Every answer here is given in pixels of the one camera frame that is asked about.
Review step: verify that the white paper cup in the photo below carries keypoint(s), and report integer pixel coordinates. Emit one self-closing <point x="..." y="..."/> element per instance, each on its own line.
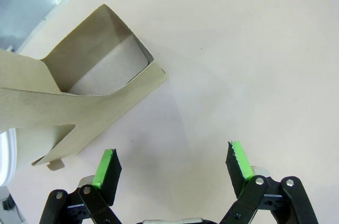
<point x="9" y="155"/>

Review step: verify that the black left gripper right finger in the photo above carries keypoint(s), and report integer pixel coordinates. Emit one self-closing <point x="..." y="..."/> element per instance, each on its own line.
<point x="243" y="171"/>

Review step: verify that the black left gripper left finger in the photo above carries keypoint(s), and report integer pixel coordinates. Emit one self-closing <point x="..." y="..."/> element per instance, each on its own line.
<point x="106" y="176"/>

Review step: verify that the cardboard box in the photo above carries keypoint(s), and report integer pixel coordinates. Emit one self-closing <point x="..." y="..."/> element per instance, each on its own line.
<point x="87" y="86"/>

